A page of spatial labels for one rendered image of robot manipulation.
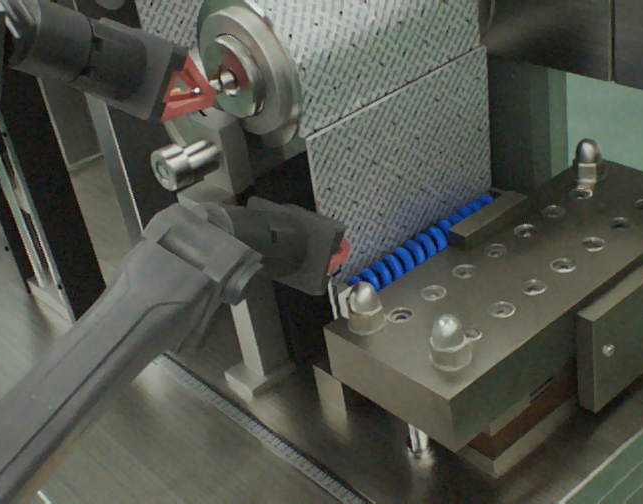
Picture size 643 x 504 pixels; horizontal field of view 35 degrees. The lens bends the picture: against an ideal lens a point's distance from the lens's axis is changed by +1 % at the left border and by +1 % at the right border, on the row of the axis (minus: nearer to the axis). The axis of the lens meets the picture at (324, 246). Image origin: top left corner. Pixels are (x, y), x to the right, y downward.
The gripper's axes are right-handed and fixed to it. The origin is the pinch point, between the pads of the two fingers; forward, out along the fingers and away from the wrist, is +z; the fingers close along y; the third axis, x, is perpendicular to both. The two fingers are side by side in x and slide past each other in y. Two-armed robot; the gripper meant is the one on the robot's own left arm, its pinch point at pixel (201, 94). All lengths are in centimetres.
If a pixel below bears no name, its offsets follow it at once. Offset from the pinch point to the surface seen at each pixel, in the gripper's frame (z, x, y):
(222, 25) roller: -1.1, 6.4, 0.8
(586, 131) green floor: 248, 26, -89
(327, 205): 10.4, -5.4, 9.9
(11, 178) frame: 7.8, -18.3, -34.3
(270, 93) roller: 1.5, 2.4, 6.5
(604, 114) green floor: 258, 34, -91
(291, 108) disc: 2.9, 1.8, 8.2
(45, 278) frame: 16.3, -29.8, -33.1
